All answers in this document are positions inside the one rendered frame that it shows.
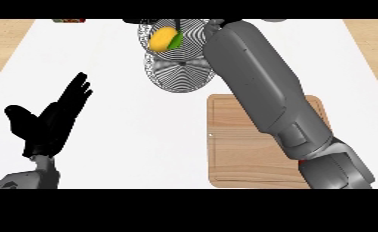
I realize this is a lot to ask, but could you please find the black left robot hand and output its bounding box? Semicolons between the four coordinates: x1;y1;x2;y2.
3;71;95;159

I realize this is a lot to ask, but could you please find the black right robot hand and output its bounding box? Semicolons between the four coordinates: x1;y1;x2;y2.
121;18;244;32

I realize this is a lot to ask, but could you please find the yellow lemon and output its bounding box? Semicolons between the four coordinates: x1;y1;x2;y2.
148;26;179;53

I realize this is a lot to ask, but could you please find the wooden cutting board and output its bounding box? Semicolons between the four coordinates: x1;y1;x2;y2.
205;93;332;190

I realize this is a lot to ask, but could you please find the green fruit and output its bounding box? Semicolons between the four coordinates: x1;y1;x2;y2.
165;30;185;51

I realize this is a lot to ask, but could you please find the red and green object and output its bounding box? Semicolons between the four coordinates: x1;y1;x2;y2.
52;18;87;24

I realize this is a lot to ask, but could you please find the wire tiered basket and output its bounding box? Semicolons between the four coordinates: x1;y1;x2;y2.
136;18;219;94

